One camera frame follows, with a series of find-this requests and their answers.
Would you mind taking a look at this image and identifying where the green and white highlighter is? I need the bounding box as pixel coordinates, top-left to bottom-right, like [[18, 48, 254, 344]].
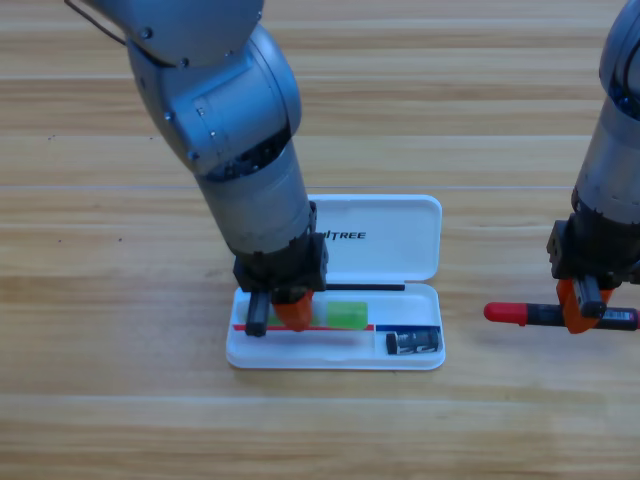
[[239, 299, 369, 333]]

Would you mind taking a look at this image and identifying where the white Unitree pencil case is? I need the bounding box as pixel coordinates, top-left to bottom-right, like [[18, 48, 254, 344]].
[[225, 193, 446, 372]]

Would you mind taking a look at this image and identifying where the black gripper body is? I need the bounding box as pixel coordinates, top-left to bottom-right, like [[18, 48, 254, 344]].
[[546, 196, 640, 318], [232, 199, 332, 338]]

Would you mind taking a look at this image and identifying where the thin brown arm cable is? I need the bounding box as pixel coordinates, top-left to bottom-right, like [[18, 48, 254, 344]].
[[63, 0, 132, 47]]

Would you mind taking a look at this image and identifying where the red and black marker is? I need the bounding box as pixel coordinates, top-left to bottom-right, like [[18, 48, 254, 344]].
[[483, 301, 640, 332]]

